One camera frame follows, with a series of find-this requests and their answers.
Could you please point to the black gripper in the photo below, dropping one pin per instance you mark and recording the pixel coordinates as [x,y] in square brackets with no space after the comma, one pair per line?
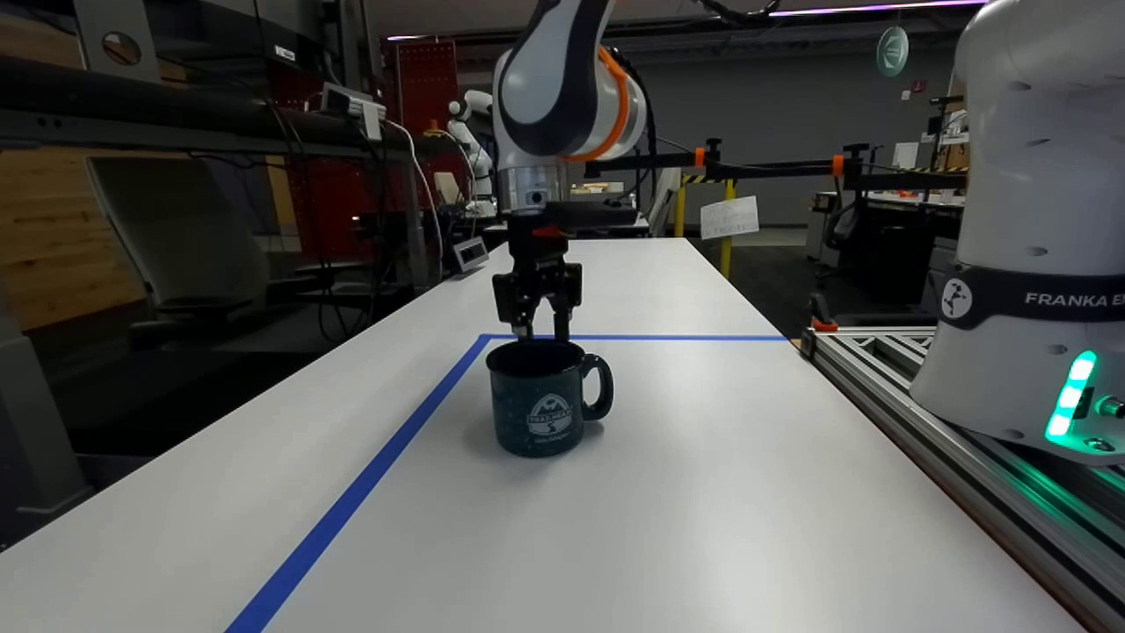
[538,272]

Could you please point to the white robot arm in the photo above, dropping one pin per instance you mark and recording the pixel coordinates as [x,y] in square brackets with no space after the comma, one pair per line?
[1033,319]

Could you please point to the dark teal mug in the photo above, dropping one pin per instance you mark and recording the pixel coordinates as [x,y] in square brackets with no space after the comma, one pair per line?
[545,397]

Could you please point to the blue tape line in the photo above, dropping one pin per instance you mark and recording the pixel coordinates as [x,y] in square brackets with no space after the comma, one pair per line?
[270,600]

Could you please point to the aluminium rail base frame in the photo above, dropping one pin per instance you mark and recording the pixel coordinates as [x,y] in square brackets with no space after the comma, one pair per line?
[1055,520]

